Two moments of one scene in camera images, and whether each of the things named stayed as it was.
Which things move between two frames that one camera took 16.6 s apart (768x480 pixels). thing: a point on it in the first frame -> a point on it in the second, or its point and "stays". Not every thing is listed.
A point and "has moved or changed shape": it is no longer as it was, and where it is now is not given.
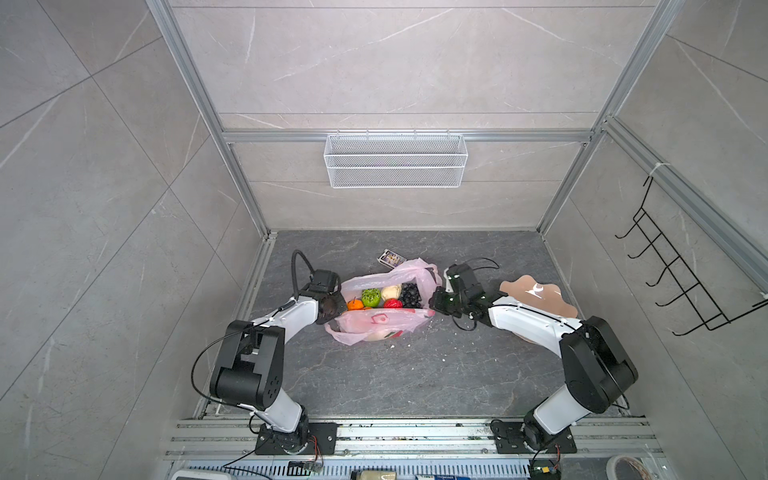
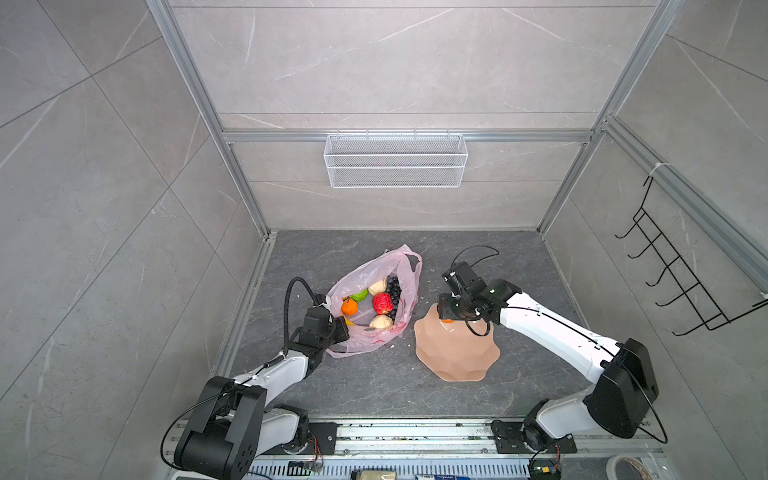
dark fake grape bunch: x=410 y=295 -> x=394 y=289
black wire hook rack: x=692 y=289 stays
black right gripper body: x=450 y=302 stays
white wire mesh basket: x=395 y=161 stays
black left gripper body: x=337 y=302 -> x=336 y=333
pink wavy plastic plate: x=526 y=289 -> x=451 y=350
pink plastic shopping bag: x=382 y=324 has moved or changed shape
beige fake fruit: x=391 y=292 -> x=379 y=287
